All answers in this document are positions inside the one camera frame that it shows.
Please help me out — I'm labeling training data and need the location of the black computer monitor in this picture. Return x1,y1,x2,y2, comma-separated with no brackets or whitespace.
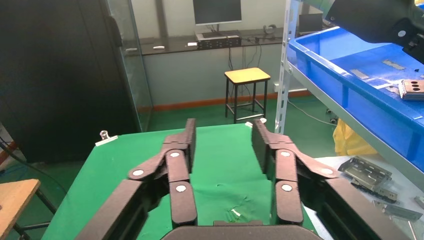
193,0,243,34

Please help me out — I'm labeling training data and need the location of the black rack device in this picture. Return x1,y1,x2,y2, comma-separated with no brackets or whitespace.
196,32,242,51

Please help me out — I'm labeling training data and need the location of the yellow-topped black stool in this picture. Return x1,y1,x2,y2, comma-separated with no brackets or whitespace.
224,67,272,124

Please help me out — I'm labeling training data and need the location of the perforated grey shelf upright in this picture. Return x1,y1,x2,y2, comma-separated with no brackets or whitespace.
273,0,303,161

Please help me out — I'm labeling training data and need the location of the green table cloth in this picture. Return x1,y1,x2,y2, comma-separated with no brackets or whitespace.
41,123,319,240

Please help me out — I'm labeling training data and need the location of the small dark screen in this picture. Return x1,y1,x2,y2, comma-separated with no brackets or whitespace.
298,13,324,34

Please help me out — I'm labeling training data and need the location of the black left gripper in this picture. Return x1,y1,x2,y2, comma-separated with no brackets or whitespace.
326,0,424,64

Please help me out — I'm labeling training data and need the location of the dark desk counter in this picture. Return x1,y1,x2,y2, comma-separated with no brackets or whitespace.
139,28,286,56

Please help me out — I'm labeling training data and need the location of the grey metal cage bracket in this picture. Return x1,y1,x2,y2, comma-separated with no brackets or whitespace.
337,156,393,193

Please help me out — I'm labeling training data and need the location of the yellow plastic bag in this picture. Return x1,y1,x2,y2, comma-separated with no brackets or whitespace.
332,118,379,157

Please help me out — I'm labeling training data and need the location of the flat grey metal part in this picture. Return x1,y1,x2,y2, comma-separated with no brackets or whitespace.
373,199,424,222

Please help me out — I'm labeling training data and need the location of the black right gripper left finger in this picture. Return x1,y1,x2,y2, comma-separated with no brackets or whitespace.
75,118,199,240

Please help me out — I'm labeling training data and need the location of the black cabinet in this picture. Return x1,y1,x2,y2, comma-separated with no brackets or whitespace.
0,0,142,164

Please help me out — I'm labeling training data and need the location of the dark grey metal part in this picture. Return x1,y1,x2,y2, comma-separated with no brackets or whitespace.
351,181,398,204

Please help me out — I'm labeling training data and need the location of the silver metal shield plate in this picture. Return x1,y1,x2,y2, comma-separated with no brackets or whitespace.
398,83,424,102
398,81,424,99
398,79,424,97

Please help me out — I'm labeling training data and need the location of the blue plastic tray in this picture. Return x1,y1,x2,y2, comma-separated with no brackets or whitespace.
287,26,424,173

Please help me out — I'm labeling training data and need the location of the silver metal binder clip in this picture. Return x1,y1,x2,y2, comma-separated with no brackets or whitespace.
244,117,268,129
95,130,119,147

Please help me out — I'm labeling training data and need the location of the glass cabinet panel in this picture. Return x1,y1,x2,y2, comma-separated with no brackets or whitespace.
105,0,154,132

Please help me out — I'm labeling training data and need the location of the wooden stool with black legs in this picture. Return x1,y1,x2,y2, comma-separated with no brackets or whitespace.
0,178,58,240

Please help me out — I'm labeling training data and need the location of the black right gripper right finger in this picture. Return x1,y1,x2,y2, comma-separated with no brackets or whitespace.
251,119,410,240

